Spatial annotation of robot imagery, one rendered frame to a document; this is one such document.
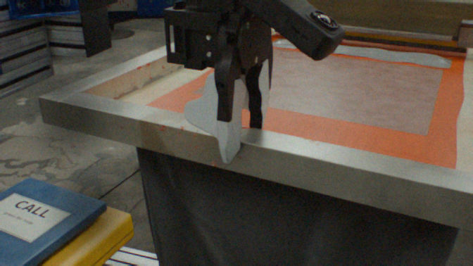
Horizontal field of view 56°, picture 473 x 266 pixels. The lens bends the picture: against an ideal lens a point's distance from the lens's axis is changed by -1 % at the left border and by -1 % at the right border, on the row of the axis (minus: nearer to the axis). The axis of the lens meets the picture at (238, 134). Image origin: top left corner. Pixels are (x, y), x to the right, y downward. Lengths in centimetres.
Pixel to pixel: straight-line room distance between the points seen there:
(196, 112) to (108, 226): 14
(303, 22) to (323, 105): 28
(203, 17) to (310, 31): 10
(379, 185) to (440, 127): 22
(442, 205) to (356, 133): 18
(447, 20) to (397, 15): 9
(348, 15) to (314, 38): 61
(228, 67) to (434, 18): 63
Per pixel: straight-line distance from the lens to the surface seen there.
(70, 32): 97
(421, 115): 65
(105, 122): 56
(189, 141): 49
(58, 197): 43
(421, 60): 90
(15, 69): 94
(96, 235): 41
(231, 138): 43
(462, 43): 96
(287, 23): 39
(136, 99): 68
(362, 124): 60
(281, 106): 64
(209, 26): 41
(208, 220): 66
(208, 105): 43
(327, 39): 38
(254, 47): 43
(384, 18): 98
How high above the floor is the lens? 119
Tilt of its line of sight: 26 degrees down
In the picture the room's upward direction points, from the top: straight up
